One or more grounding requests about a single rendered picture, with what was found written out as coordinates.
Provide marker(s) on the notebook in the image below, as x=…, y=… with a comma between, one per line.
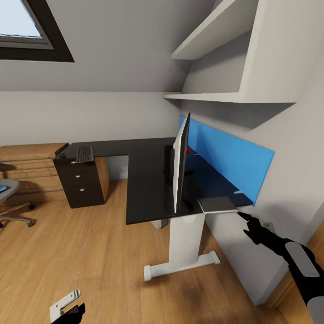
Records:
x=216, y=205

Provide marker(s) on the monitor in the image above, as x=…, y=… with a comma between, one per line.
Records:
x=181, y=149

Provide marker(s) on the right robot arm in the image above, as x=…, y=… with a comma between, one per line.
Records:
x=307, y=274

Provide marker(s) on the swivel chair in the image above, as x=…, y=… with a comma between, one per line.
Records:
x=12, y=186

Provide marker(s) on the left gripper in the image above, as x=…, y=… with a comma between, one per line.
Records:
x=73, y=316

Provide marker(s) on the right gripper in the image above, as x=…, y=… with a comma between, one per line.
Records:
x=255, y=231

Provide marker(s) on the keyboard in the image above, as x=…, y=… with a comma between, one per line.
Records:
x=85, y=154

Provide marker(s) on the fixed window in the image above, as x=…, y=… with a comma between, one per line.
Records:
x=29, y=32

